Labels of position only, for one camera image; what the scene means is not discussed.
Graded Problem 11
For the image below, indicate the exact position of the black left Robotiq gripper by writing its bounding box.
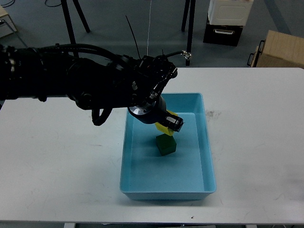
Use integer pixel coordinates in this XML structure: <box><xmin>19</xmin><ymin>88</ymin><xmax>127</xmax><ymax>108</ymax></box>
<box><xmin>128</xmin><ymin>96</ymin><xmax>184</xmax><ymax>132</ymax></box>

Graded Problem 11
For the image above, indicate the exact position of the yellow wooden block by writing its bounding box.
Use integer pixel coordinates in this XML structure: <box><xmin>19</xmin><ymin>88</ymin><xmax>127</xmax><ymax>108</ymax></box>
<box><xmin>155</xmin><ymin>110</ymin><xmax>178</xmax><ymax>136</ymax></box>

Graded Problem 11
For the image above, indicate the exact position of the green wooden block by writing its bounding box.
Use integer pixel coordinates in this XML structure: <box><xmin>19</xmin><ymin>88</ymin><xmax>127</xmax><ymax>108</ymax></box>
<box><xmin>155</xmin><ymin>133</ymin><xmax>177</xmax><ymax>156</ymax></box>

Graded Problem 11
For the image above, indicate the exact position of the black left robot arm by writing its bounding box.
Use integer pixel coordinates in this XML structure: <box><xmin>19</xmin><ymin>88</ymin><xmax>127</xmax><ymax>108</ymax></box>
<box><xmin>0</xmin><ymin>44</ymin><xmax>183</xmax><ymax>132</ymax></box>

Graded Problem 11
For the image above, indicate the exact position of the black storage box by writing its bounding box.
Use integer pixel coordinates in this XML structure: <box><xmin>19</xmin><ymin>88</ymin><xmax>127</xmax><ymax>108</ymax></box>
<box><xmin>203</xmin><ymin>19</ymin><xmax>243</xmax><ymax>47</ymax></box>

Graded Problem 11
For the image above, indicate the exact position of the light blue plastic bin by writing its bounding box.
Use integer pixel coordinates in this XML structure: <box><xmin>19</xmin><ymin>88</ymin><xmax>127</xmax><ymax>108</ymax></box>
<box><xmin>120</xmin><ymin>93</ymin><xmax>217</xmax><ymax>200</ymax></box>

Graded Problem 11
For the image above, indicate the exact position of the black table leg right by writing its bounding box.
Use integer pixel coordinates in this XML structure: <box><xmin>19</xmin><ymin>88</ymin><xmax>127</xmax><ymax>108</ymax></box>
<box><xmin>181</xmin><ymin>0</ymin><xmax>196</xmax><ymax>53</ymax></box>

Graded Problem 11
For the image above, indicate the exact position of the black table leg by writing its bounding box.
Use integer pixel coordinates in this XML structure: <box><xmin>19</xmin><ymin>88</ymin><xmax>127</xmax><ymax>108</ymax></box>
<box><xmin>181</xmin><ymin>0</ymin><xmax>196</xmax><ymax>53</ymax></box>
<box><xmin>60</xmin><ymin>0</ymin><xmax>91</xmax><ymax>44</ymax></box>

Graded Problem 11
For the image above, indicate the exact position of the white storage crate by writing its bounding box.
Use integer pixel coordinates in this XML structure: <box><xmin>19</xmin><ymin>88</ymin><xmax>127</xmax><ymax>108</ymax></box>
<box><xmin>208</xmin><ymin>0</ymin><xmax>254</xmax><ymax>26</ymax></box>

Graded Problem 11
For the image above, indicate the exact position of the black table leg left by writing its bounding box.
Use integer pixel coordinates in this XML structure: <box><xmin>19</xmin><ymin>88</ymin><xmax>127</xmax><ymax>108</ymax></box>
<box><xmin>60</xmin><ymin>0</ymin><xmax>91</xmax><ymax>44</ymax></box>

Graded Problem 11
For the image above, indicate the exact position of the wooden furniture top left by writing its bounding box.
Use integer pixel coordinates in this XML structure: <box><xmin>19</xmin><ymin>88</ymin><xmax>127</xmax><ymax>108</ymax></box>
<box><xmin>0</xmin><ymin>6</ymin><xmax>28</xmax><ymax>48</ymax></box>

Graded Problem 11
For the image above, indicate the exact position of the white hanging cord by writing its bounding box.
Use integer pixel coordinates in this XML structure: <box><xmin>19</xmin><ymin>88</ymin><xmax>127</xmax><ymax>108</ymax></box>
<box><xmin>146</xmin><ymin>0</ymin><xmax>152</xmax><ymax>57</ymax></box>

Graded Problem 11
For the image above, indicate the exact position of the wooden cabinet with handles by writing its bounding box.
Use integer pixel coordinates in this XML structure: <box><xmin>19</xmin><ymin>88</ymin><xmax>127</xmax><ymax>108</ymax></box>
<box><xmin>247</xmin><ymin>30</ymin><xmax>304</xmax><ymax>68</ymax></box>

